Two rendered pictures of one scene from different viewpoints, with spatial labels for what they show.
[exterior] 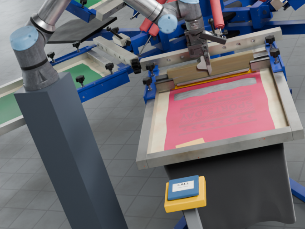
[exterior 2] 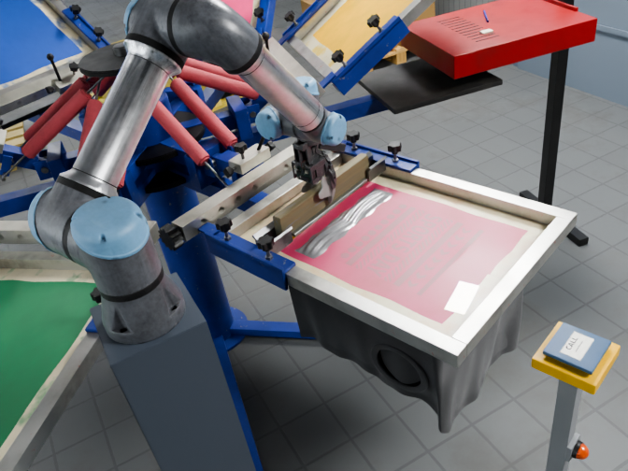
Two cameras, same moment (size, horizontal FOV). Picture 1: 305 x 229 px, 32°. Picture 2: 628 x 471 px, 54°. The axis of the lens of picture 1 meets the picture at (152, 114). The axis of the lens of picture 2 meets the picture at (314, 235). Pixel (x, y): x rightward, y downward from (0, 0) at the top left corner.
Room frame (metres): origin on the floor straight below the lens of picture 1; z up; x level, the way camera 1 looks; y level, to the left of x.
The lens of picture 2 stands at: (1.35, 0.93, 1.94)
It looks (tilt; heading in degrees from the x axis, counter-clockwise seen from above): 36 degrees down; 305
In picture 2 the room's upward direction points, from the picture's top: 10 degrees counter-clockwise
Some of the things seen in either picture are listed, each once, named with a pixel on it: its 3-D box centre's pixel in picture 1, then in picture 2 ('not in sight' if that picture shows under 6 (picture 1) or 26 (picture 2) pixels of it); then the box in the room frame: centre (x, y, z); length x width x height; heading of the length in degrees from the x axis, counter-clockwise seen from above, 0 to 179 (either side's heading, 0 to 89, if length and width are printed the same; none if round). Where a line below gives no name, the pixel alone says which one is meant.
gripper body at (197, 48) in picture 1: (197, 41); (311, 157); (2.16, -0.28, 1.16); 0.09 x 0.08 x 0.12; 78
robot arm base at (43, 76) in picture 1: (37, 72); (137, 294); (2.13, 0.40, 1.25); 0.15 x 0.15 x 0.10
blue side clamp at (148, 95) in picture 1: (153, 87); (249, 255); (2.24, -0.04, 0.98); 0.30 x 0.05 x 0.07; 168
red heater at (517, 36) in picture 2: not in sight; (492, 33); (2.03, -1.54, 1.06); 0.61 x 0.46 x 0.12; 48
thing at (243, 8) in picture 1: (208, 15); (152, 140); (2.98, -0.48, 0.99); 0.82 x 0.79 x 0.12; 168
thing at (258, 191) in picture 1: (230, 187); (481, 336); (1.67, -0.20, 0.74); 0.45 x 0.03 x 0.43; 78
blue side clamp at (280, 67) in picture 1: (275, 61); (375, 162); (2.13, -0.58, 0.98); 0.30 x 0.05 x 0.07; 168
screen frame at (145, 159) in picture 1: (214, 99); (384, 231); (1.95, -0.26, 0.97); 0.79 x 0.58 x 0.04; 168
